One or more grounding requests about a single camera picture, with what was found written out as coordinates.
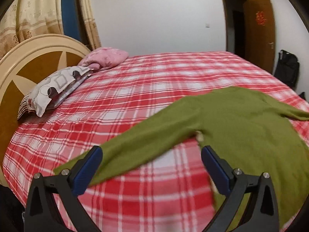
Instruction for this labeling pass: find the pink pillow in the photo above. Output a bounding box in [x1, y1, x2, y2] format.
[78, 47, 129, 72]

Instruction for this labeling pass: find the green knit sweater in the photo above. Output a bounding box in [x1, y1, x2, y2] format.
[54, 86, 308, 227]

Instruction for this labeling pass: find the red white plaid bedspread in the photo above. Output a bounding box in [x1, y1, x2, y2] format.
[3, 52, 308, 231]

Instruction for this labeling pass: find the grey patterned pillow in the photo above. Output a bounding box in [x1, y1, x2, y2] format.
[17, 66, 93, 119]

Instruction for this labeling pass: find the beige curtain left panel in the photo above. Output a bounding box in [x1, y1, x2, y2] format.
[1, 0, 64, 57]

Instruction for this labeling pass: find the brown wooden door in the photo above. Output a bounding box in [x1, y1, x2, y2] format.
[243, 0, 275, 73]

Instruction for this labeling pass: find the cream brown headboard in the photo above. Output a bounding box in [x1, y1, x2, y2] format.
[1, 34, 91, 195]

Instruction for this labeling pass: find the beige curtain panel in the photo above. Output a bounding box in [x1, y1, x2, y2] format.
[79, 0, 101, 50]
[1, 0, 64, 57]

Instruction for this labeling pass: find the beige curtain right panel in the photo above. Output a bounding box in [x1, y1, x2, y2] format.
[79, 0, 101, 50]

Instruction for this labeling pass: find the black bag by wall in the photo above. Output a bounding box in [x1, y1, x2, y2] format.
[274, 50, 300, 90]

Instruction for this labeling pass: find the dark window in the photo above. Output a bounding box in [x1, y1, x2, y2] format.
[61, 0, 81, 41]

